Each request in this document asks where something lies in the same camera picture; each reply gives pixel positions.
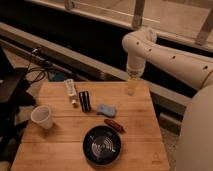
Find black striped eraser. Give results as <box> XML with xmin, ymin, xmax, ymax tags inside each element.
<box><xmin>79</xmin><ymin>91</ymin><xmax>91</xmax><ymax>113</ymax></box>

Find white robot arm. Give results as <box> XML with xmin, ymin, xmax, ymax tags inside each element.
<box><xmin>122</xmin><ymin>28</ymin><xmax>213</xmax><ymax>171</ymax></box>

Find blue sponge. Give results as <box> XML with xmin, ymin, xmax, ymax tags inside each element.
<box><xmin>97</xmin><ymin>104</ymin><xmax>116</xmax><ymax>118</ymax></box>

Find clear small plastic bottle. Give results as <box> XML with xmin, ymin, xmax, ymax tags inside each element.
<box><xmin>64</xmin><ymin>79</ymin><xmax>77</xmax><ymax>107</ymax></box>

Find black round bowl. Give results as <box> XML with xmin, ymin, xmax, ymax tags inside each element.
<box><xmin>83</xmin><ymin>125</ymin><xmax>121</xmax><ymax>166</ymax></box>

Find white plastic cup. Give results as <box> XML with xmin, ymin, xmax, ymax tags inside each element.
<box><xmin>30</xmin><ymin>105</ymin><xmax>53</xmax><ymax>129</ymax></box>

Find dark equipment stand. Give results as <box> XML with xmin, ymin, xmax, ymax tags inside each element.
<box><xmin>0</xmin><ymin>46</ymin><xmax>36</xmax><ymax>157</ymax></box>

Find black cables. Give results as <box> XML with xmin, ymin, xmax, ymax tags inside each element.
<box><xmin>24</xmin><ymin>46</ymin><xmax>56</xmax><ymax>84</ymax></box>

